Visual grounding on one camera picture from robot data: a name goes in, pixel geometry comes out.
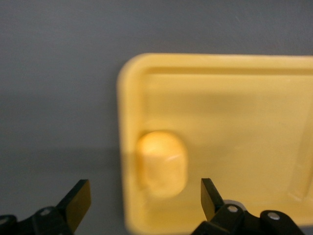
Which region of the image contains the dark grey table mat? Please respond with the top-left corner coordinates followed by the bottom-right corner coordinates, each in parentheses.
top-left (0, 0), bottom-right (313, 235)

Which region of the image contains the yellow plastic tray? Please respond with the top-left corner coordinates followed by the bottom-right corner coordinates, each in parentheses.
top-left (116, 52), bottom-right (313, 233)

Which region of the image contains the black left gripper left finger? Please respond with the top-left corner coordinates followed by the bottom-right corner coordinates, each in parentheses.
top-left (0, 179), bottom-right (92, 235)

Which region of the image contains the yellow potato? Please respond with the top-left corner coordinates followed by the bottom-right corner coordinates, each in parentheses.
top-left (135, 130), bottom-right (189, 198)

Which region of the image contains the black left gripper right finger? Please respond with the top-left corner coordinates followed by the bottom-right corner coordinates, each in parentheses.
top-left (193, 178), bottom-right (304, 235)

